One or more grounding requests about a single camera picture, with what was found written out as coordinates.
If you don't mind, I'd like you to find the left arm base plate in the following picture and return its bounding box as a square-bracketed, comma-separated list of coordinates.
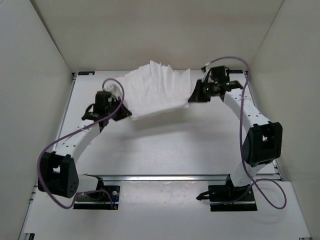
[73, 176, 121, 211]

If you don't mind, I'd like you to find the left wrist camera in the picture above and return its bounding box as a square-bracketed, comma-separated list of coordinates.
[102, 81, 122, 97]

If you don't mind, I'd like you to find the white pleated skirt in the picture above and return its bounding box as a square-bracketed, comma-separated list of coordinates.
[116, 60, 192, 120]

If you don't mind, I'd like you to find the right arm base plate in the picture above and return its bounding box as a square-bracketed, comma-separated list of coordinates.
[196, 175, 258, 212]

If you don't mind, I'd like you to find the left blue corner label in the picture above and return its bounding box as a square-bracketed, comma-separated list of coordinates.
[77, 71, 95, 76]

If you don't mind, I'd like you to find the aluminium rail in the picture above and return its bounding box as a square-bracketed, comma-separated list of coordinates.
[99, 174, 231, 182]

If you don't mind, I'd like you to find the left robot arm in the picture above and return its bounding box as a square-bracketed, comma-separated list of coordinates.
[37, 88, 132, 199]

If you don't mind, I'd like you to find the right blue corner label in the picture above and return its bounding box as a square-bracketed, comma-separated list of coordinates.
[227, 69, 243, 74]

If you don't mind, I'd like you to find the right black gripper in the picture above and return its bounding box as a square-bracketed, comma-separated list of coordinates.
[188, 80, 217, 105]

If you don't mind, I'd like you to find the blue corner label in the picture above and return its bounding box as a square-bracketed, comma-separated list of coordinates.
[227, 69, 243, 74]
[77, 71, 95, 76]

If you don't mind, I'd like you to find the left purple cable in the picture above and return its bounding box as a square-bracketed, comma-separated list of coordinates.
[36, 78, 125, 210]

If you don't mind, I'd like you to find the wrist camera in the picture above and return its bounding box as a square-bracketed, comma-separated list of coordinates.
[201, 62, 212, 79]
[102, 81, 122, 97]

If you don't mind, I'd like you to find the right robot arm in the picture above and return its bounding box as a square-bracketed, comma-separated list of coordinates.
[188, 66, 283, 200]

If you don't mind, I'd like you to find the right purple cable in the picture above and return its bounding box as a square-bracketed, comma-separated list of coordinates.
[202, 56, 288, 210]

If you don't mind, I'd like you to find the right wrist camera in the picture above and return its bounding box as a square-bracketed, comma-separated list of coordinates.
[201, 62, 212, 79]

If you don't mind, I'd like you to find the purple cable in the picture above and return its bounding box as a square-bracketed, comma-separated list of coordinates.
[202, 56, 288, 210]
[36, 78, 125, 210]

